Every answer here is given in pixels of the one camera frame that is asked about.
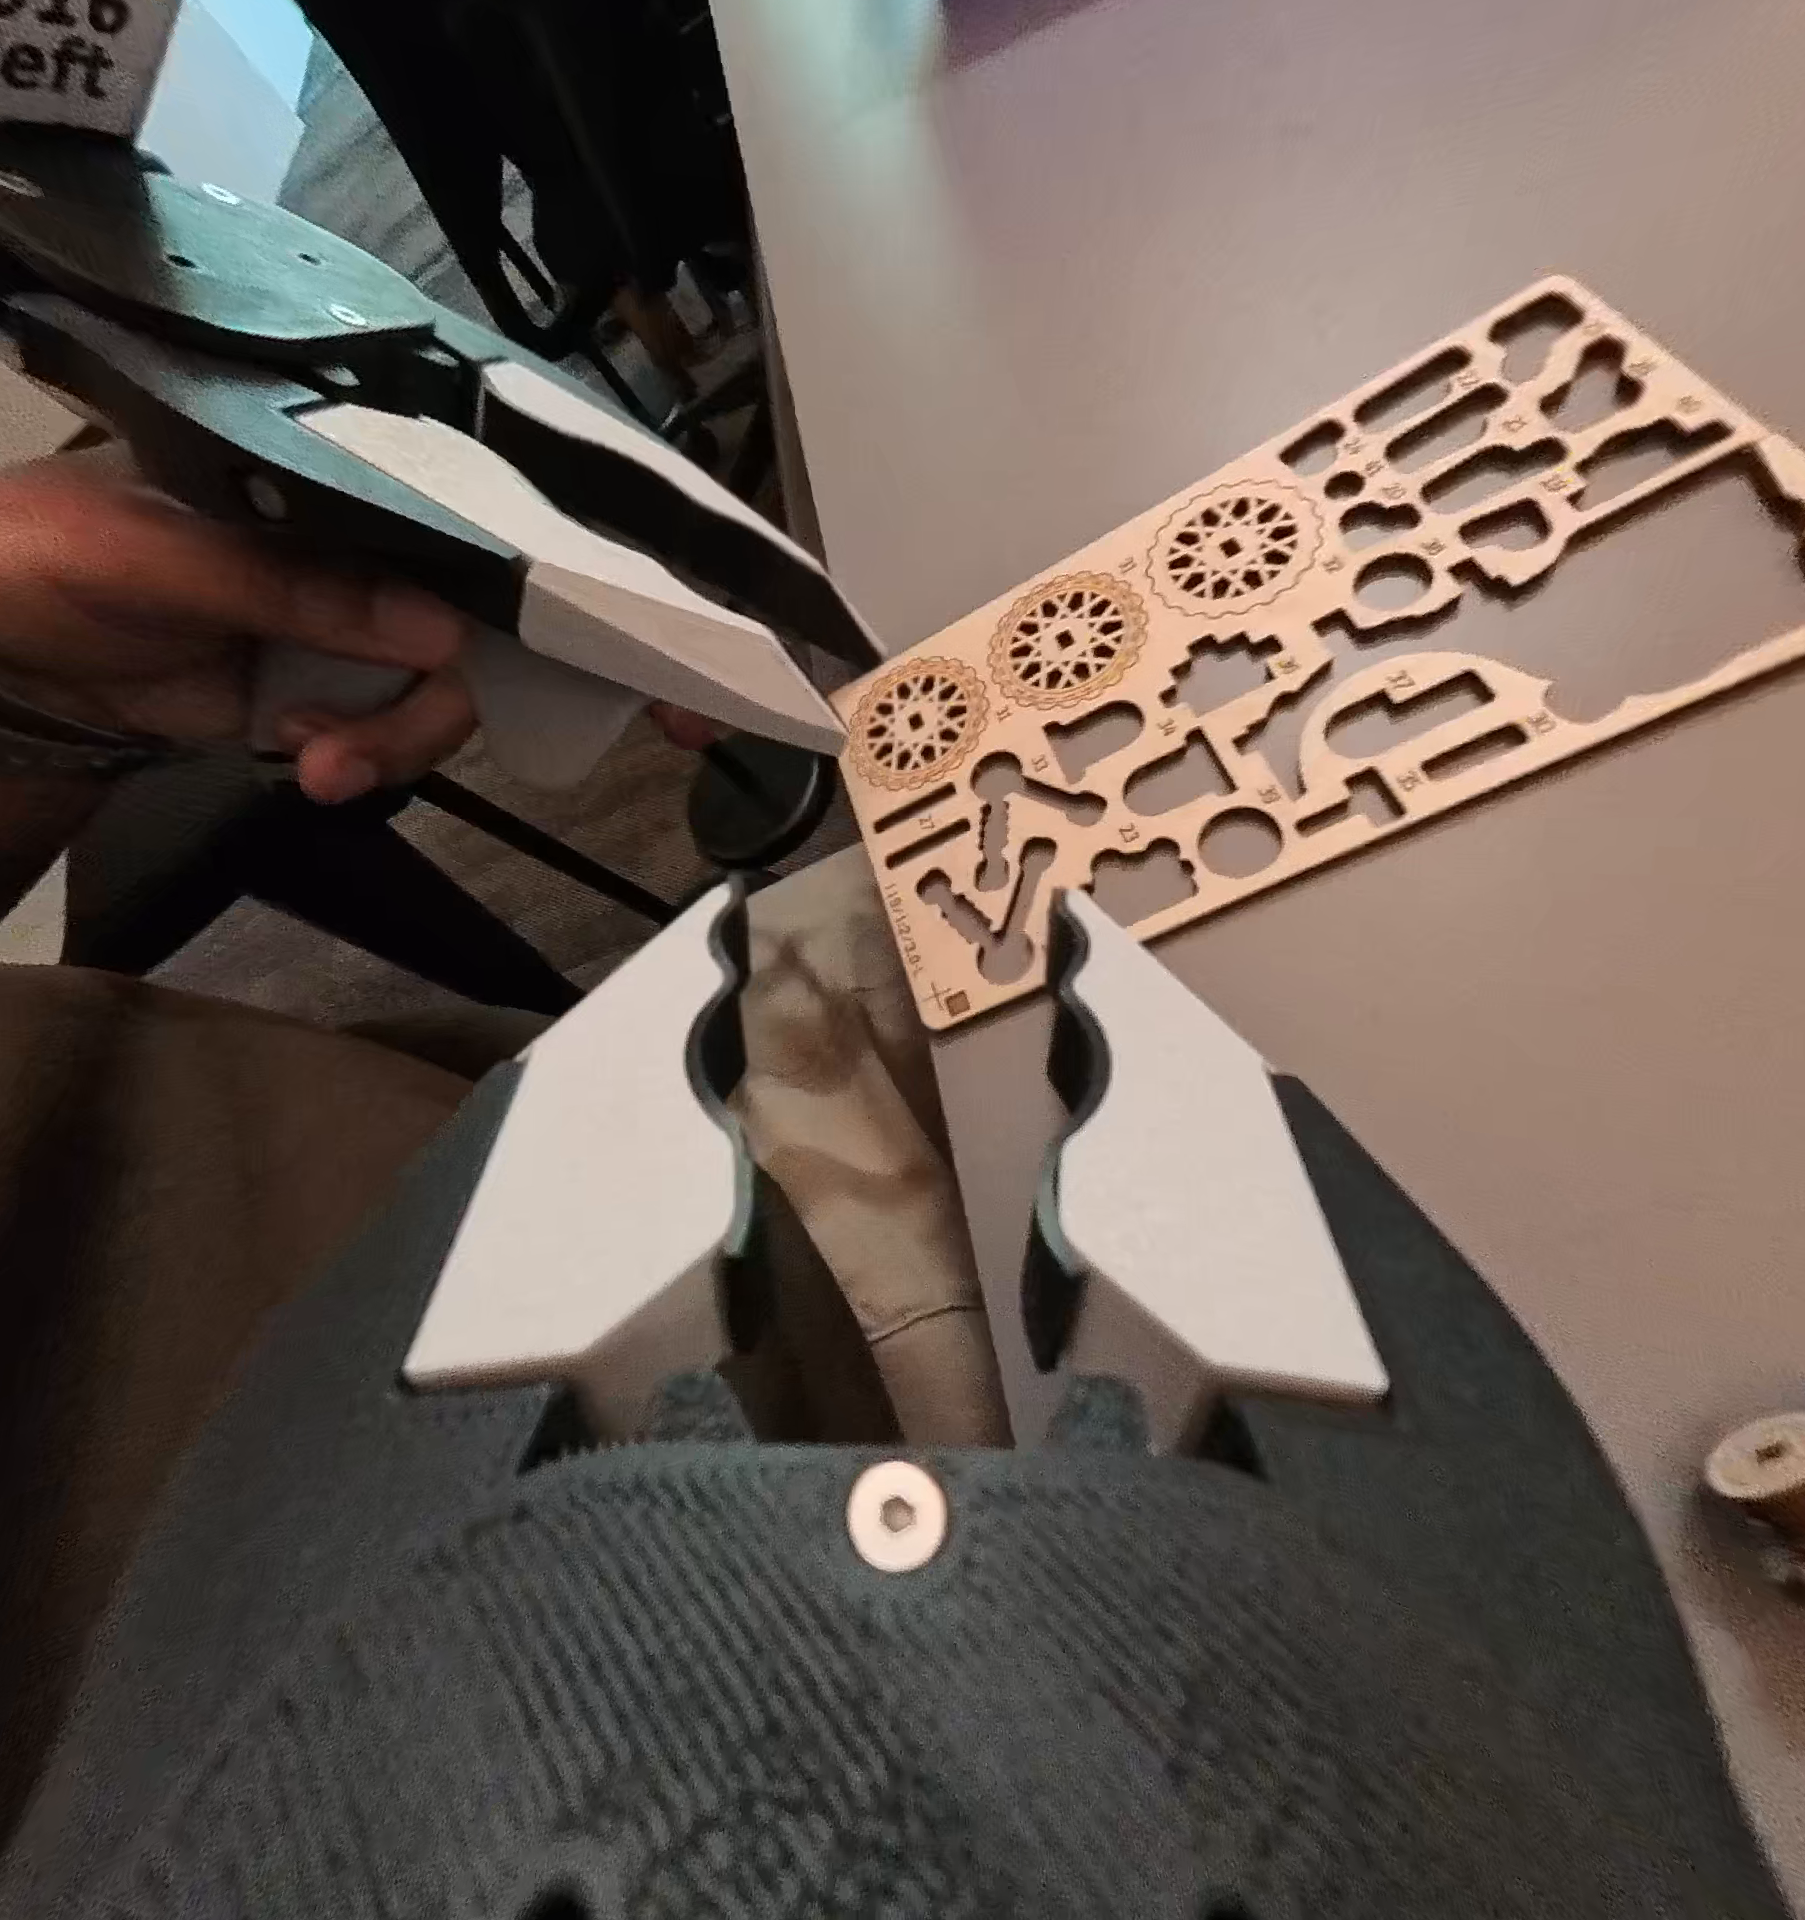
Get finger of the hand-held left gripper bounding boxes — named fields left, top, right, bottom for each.
left=475, top=357, right=885, bottom=673
left=299, top=402, right=850, bottom=754

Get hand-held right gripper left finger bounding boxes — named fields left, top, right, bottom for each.
left=400, top=878, right=761, bottom=1449

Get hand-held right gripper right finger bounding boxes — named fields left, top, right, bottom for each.
left=1020, top=883, right=1391, bottom=1455

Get wooden gear sheet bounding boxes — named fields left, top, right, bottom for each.
left=837, top=275, right=1805, bottom=1037

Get grey desk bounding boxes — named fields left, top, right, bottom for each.
left=706, top=0, right=1805, bottom=1920

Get person's left hand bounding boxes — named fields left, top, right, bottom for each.
left=0, top=453, right=471, bottom=807

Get black office chair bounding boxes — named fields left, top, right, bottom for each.
left=301, top=0, right=783, bottom=496
left=69, top=733, right=829, bottom=1020

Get person's beige trousers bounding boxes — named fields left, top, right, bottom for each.
left=729, top=883, right=1017, bottom=1449

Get person's olive shirt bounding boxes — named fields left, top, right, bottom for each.
left=0, top=945, right=545, bottom=1920

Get assembled wooden model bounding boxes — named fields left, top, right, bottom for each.
left=1703, top=1402, right=1805, bottom=1613

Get metal wrist bracelet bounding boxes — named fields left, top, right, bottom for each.
left=0, top=673, right=154, bottom=782

